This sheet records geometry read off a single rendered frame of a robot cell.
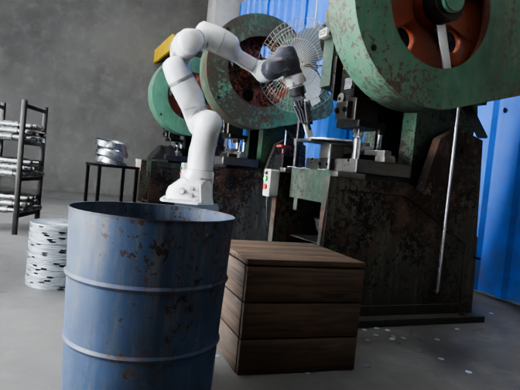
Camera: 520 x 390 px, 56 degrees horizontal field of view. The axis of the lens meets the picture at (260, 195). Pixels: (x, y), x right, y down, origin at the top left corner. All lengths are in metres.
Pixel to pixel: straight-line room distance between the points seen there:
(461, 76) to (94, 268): 1.61
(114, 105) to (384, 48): 7.08
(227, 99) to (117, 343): 2.58
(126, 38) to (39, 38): 1.33
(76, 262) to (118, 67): 7.67
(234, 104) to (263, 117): 0.23
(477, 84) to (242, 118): 1.81
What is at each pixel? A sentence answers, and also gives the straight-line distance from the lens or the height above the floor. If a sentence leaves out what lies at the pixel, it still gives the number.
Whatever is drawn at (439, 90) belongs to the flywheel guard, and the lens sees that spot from 2.11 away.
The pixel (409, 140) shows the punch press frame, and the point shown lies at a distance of 2.40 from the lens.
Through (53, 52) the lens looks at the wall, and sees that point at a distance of 8.73.
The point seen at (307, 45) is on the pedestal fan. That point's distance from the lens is 3.20.
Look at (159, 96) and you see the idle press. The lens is 5.17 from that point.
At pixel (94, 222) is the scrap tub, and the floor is 0.46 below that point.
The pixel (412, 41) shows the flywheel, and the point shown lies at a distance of 2.15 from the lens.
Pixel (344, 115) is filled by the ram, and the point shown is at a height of 0.91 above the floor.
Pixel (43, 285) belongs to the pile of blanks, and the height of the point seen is 0.01.
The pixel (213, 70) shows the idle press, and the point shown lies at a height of 1.28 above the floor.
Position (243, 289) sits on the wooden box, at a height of 0.26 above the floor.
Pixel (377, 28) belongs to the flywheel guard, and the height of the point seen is 1.17.
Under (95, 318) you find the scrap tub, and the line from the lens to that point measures 1.19.
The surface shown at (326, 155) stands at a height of 0.72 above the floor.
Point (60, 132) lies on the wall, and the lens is 8.60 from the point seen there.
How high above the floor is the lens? 0.60
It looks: 2 degrees down
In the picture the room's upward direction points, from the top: 6 degrees clockwise
